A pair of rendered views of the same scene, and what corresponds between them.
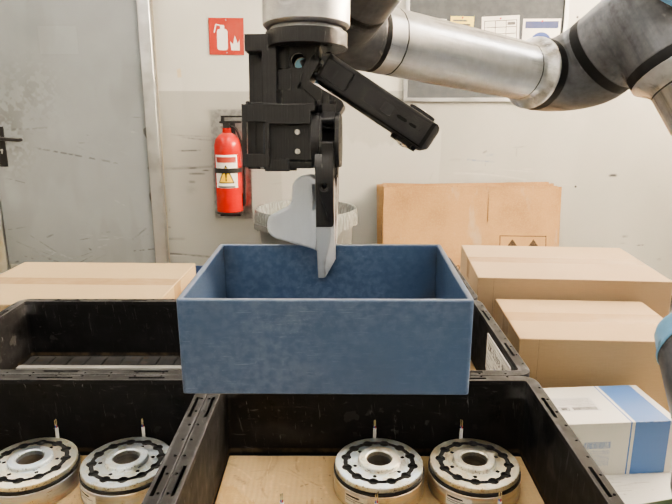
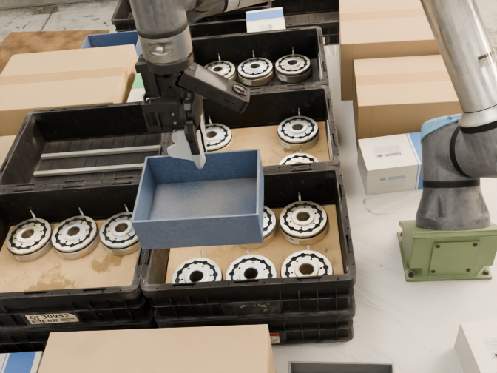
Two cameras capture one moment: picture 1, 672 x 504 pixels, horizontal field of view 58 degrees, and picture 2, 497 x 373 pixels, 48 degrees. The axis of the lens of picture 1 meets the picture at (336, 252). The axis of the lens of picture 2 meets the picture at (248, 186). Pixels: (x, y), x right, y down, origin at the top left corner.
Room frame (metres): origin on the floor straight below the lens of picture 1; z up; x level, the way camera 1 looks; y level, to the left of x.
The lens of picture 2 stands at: (-0.18, -0.16, 1.76)
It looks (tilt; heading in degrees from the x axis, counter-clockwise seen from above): 44 degrees down; 8
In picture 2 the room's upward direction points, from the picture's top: 10 degrees counter-clockwise
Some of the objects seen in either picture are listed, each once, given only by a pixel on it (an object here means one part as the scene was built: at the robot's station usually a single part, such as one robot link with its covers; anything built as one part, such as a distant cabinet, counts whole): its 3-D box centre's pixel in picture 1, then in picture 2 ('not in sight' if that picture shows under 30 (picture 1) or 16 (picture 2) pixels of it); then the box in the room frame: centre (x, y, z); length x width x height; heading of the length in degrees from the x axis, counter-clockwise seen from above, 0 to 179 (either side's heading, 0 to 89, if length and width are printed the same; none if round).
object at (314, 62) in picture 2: not in sight; (254, 78); (1.15, -0.05, 0.87); 0.40 x 0.30 x 0.11; 90
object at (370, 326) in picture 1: (327, 309); (202, 197); (0.46, 0.01, 1.10); 0.20 x 0.15 x 0.07; 89
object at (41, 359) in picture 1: (106, 369); (95, 160); (0.85, 0.35, 0.87); 0.40 x 0.30 x 0.11; 90
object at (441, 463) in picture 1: (474, 464); (302, 218); (0.61, -0.16, 0.86); 0.10 x 0.10 x 0.01
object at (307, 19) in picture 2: not in sight; (315, 52); (2.07, -0.27, 0.37); 0.40 x 0.30 x 0.45; 88
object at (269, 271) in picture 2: not in sight; (251, 275); (0.47, -0.05, 0.86); 0.10 x 0.10 x 0.01
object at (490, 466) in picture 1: (474, 460); (302, 217); (0.61, -0.16, 0.86); 0.05 x 0.05 x 0.01
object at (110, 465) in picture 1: (126, 458); (121, 228); (0.62, 0.24, 0.86); 0.05 x 0.05 x 0.01
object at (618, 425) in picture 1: (593, 428); (400, 162); (0.89, -0.42, 0.75); 0.20 x 0.12 x 0.09; 94
